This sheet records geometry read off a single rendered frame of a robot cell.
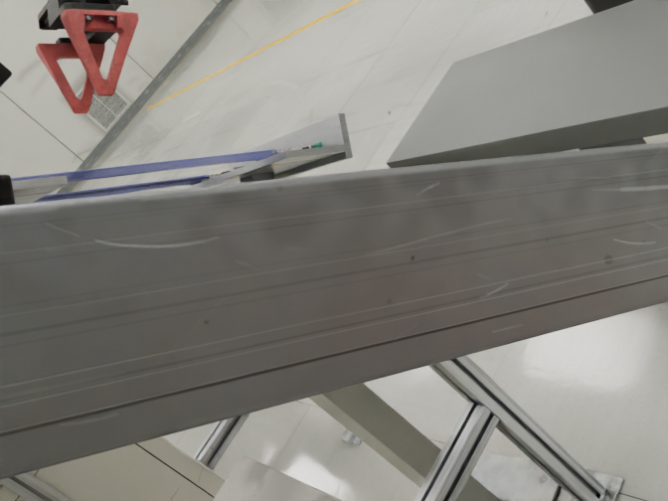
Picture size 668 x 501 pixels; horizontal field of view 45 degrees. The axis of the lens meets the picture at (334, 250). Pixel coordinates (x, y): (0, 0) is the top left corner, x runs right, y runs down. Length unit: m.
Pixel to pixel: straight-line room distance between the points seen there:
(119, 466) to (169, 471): 0.11
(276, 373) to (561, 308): 0.11
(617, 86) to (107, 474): 1.24
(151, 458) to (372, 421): 0.62
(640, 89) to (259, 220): 0.82
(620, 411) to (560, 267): 1.26
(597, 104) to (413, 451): 0.66
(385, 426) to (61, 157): 7.43
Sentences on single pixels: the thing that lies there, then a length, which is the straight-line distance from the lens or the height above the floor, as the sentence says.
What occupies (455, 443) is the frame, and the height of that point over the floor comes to 0.31.
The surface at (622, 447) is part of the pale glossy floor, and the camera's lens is 1.49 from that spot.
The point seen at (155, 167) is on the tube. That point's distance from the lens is 1.06.
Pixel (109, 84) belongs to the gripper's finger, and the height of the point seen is 1.03.
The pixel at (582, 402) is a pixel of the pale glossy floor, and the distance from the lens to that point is 1.60.
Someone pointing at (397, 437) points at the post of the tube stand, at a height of 0.30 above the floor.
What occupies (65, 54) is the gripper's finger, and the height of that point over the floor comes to 1.07.
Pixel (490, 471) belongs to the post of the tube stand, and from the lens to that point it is 1.62.
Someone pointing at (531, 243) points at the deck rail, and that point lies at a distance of 0.28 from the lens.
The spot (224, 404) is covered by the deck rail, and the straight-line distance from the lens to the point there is 0.22.
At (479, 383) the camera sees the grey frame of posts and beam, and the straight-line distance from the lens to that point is 1.23.
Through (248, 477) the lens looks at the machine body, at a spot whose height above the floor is 0.62.
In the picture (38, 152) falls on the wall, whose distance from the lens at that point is 8.53.
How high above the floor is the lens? 1.09
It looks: 24 degrees down
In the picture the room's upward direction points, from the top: 47 degrees counter-clockwise
